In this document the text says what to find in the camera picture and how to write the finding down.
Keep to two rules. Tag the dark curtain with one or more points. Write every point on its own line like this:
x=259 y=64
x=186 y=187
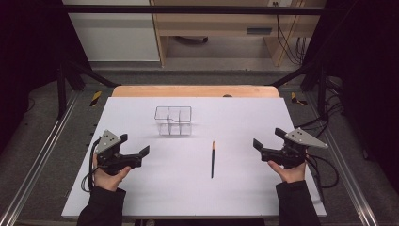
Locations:
x=367 y=78
x=28 y=62

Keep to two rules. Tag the black horizontal frame bar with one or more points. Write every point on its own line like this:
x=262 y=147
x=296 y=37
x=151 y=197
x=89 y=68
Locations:
x=188 y=10

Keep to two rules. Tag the aluminium rail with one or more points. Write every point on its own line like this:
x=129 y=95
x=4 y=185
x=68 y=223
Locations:
x=37 y=157
x=348 y=175

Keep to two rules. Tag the wooden desk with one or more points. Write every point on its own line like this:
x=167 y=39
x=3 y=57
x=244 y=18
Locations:
x=216 y=25

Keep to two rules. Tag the clear plastic organizer box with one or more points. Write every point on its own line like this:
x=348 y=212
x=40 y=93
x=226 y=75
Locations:
x=173 y=121

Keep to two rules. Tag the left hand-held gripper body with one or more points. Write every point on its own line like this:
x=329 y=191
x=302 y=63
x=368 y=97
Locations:
x=108 y=142

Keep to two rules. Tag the person's right hand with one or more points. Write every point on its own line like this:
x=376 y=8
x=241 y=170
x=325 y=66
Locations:
x=292 y=174

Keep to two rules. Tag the yellow black tape strip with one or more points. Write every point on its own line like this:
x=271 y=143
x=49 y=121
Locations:
x=96 y=98
x=295 y=98

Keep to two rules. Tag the person's left hand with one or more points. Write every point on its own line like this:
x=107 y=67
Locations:
x=108 y=181

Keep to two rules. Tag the white cabinet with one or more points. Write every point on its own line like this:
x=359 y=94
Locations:
x=114 y=34

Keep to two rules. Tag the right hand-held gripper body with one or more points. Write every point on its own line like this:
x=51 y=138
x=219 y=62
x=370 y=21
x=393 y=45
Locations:
x=298 y=139

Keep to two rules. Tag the black frame leg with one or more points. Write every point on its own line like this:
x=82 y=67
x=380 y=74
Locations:
x=61 y=91
x=321 y=91

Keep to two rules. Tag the black pencil with orange end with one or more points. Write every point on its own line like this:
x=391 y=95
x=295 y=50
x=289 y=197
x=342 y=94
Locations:
x=213 y=160

